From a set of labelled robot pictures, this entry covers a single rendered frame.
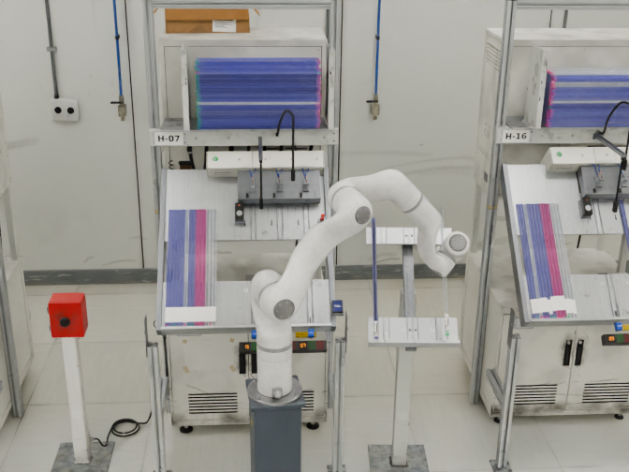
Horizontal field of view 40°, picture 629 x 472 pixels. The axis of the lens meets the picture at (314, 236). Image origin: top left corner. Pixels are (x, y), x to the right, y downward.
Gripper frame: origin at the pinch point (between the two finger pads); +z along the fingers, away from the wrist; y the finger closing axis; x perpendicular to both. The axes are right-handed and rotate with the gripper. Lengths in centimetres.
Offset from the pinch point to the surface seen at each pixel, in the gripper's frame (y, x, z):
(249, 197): 76, -29, 22
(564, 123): -55, -62, 21
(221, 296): 85, 12, 18
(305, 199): 53, -29, 24
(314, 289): 49, 9, 21
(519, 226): -37, -20, 29
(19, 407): 185, 55, 89
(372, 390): 19, 45, 114
